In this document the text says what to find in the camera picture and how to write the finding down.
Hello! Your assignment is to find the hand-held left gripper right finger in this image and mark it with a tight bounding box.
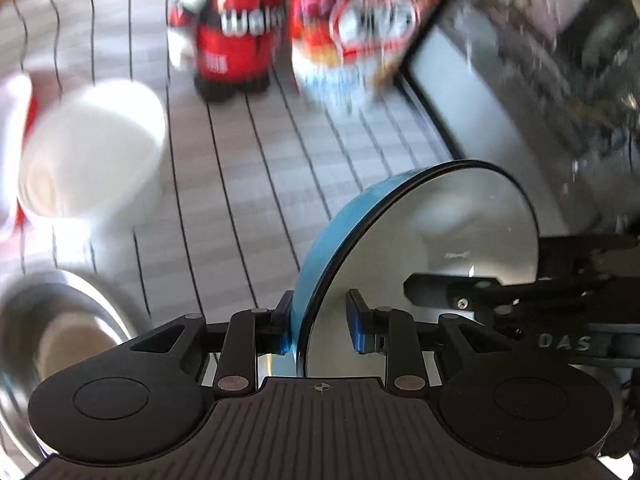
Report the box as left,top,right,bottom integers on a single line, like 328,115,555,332
346,288,505,396

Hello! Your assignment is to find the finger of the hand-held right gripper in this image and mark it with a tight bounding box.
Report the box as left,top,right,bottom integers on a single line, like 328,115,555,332
403,273,506,311

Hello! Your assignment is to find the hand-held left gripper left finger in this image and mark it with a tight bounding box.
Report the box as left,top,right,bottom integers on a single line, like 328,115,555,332
127,289,297,396

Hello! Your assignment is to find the blue plate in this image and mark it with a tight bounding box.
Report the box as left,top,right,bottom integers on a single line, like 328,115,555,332
295,159,541,379

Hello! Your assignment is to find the white grid tablecloth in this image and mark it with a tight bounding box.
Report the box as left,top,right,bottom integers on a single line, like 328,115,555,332
0,0,466,480

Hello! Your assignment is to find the black framed glass panel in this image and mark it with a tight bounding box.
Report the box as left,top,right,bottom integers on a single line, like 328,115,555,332
400,0,640,241

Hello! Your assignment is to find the stainless steel bowl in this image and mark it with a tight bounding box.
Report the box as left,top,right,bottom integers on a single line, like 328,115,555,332
0,269,151,472

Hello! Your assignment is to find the red snack bag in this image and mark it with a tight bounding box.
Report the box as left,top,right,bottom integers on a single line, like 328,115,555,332
290,0,469,112

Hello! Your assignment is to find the red toy figure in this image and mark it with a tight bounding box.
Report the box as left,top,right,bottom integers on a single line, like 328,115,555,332
167,0,296,104

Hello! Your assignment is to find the red and white dish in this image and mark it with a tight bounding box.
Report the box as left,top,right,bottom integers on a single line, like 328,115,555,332
0,72,39,241

